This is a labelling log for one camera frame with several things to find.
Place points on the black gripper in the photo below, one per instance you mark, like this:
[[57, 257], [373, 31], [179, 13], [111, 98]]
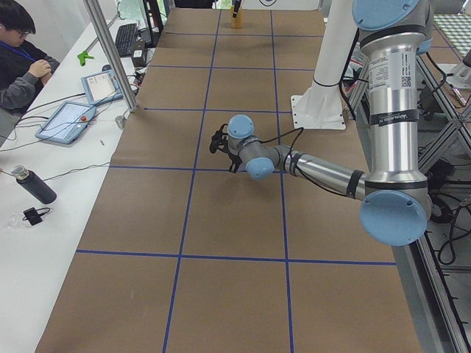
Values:
[[235, 6], [234, 160]]

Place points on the bamboo cup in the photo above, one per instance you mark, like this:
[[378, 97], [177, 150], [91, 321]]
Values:
[[236, 20]]

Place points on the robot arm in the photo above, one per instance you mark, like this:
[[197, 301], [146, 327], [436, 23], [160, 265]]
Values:
[[395, 206]]

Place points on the black keyboard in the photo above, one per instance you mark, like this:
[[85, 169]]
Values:
[[125, 37]]

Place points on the far teach pendant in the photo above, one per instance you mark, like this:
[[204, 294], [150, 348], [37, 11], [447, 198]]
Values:
[[101, 88]]

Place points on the teach pendant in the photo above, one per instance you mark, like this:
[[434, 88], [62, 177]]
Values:
[[101, 88], [67, 123]]

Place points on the green tool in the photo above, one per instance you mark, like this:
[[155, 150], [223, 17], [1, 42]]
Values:
[[83, 56]]

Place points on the near teach pendant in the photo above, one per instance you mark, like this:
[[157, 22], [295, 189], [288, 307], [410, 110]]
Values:
[[67, 123]]

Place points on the small black adapter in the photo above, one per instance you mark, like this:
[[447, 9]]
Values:
[[35, 216]]

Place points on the black water bottle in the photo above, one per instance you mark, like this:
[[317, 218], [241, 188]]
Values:
[[32, 183]]

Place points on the seated person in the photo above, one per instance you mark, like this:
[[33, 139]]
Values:
[[25, 69]]

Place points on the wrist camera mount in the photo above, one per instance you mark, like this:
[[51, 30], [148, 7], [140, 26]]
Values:
[[219, 141]]

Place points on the white pedestal column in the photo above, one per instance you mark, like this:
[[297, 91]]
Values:
[[320, 107]]

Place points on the aluminium frame post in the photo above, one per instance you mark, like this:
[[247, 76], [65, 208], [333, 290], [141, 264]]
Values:
[[103, 34]]

